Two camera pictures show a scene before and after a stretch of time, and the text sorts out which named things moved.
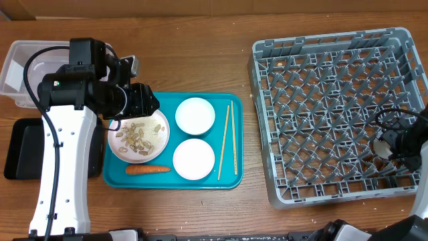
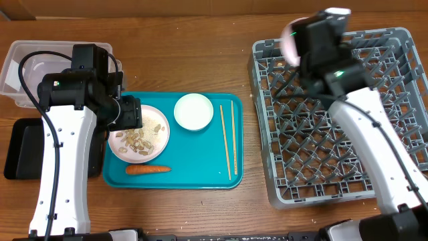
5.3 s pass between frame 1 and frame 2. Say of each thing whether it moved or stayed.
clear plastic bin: stayed
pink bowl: moved
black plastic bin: stayed
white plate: stayed
